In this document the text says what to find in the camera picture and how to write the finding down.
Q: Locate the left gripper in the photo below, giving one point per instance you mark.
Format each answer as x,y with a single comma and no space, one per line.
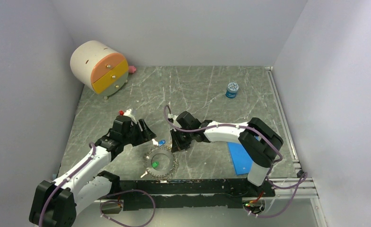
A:
145,135

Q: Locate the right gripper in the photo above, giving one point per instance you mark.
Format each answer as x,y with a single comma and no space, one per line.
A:
177,145

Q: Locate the green key tag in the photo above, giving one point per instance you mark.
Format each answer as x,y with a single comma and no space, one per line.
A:
155,164

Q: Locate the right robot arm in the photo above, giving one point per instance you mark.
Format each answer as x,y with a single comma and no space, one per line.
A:
260,142

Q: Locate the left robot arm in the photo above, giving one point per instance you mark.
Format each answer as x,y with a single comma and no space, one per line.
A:
57,203

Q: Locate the pink small object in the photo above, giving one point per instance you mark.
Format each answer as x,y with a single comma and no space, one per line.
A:
132,69

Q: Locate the blue small jar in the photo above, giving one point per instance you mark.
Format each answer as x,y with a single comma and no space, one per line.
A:
232,90

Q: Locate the round mini drawer cabinet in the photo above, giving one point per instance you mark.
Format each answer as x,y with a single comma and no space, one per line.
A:
99,67

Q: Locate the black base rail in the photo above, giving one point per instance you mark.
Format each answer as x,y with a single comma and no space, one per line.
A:
147,194

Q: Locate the side aluminium rail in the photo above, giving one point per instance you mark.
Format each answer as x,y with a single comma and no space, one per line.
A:
288,137

